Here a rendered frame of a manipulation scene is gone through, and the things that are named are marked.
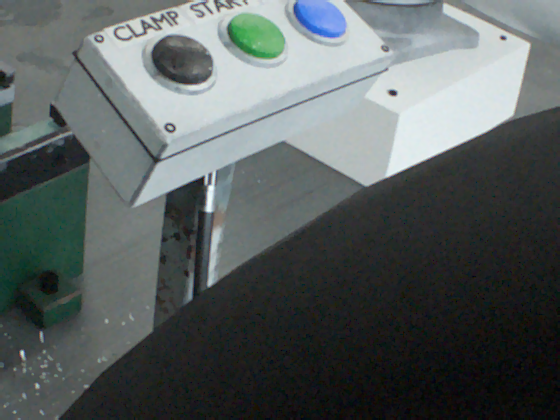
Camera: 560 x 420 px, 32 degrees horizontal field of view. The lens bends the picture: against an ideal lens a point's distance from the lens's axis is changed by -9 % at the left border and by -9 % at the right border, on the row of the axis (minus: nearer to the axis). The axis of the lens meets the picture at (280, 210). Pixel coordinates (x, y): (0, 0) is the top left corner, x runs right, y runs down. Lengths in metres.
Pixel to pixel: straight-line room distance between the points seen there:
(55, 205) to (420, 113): 0.35
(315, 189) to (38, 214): 0.30
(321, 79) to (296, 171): 0.42
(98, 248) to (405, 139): 0.29
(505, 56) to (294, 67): 0.56
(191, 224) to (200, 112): 0.11
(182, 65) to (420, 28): 0.54
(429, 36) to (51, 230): 0.44
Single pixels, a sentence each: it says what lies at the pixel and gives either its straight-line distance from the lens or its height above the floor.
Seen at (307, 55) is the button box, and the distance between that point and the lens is 0.52.
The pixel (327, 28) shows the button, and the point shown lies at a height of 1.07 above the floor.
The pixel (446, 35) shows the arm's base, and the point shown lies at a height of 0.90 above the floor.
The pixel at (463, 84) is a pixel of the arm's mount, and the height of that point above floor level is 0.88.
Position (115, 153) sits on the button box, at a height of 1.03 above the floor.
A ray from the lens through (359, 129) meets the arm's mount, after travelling 0.91.
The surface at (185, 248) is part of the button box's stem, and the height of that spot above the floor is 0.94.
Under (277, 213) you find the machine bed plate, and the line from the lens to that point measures 0.86.
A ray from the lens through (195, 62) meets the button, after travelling 0.47.
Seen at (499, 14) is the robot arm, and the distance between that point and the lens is 0.89.
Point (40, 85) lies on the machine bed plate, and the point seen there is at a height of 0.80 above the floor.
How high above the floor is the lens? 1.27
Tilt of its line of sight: 33 degrees down
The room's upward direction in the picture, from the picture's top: 11 degrees clockwise
